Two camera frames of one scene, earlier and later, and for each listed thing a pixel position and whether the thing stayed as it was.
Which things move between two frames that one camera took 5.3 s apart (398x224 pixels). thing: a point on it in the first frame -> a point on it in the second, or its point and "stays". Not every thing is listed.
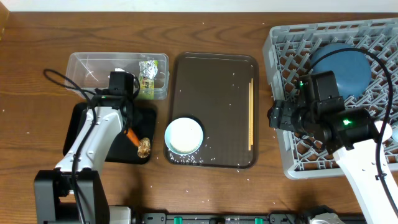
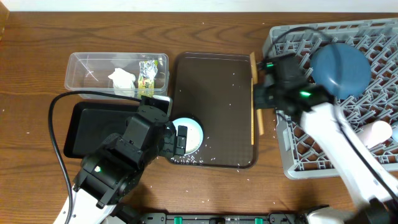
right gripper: (281, 114) -> (259, 102)
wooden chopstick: (252, 111) -> (255, 74)
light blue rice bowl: (183, 135) stays
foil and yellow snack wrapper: (148, 71) stays
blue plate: (352, 69) stays
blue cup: (394, 132) stays
